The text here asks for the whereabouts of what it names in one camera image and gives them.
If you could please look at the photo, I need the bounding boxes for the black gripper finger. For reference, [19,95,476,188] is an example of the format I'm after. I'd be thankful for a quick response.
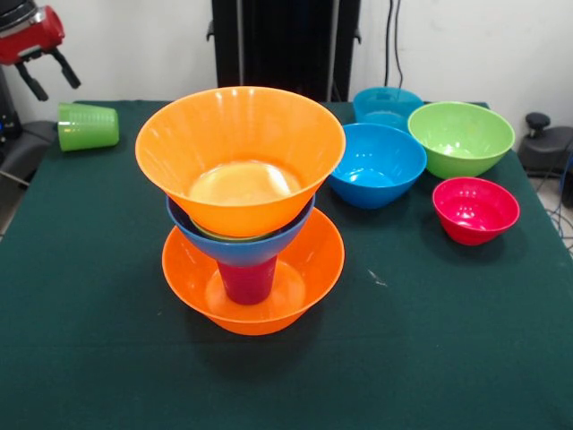
[47,47,82,90]
[14,61,49,102]

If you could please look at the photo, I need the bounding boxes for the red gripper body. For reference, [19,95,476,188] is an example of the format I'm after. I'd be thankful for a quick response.
[0,4,66,67]

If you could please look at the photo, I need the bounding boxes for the green plastic cup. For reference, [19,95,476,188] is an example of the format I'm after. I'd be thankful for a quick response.
[56,102,121,152]

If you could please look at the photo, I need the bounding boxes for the large orange plastic bowl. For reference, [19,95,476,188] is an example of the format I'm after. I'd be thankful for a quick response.
[161,208,346,337]
[135,86,347,238]

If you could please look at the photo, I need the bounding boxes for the small green plastic bowl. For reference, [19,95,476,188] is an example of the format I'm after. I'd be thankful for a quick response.
[192,219,278,243]

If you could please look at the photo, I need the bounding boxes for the blue plastic bowl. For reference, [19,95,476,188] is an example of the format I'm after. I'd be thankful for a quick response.
[165,194,317,269]
[327,123,428,211]

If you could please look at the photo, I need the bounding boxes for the purple plastic cup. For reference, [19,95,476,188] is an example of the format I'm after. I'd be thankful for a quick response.
[217,258,278,306]

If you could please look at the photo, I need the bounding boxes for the black equipment box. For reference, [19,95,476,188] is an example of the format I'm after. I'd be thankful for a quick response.
[0,66,23,140]

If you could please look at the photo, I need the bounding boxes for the dark grey stand base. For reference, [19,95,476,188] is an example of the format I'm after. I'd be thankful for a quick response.
[0,119,62,194]

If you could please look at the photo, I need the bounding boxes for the small translucent blue bowl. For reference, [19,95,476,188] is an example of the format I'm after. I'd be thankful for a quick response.
[352,86,424,133]

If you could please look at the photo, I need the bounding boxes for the large green plastic bowl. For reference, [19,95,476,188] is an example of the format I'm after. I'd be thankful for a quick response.
[406,101,517,179]

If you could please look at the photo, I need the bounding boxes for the small pink plastic bowl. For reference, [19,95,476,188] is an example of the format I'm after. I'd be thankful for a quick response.
[432,176,521,247]

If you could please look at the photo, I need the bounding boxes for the dark green table cloth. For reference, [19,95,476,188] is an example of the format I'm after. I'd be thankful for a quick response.
[0,99,573,430]

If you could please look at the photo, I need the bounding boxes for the black stand base with knob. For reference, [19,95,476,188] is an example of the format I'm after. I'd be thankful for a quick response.
[518,111,573,180]

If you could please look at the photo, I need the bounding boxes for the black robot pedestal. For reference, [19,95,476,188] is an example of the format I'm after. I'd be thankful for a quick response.
[206,0,363,103]

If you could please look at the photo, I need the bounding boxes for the black hanging cable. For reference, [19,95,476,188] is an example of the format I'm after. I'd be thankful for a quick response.
[387,0,405,90]

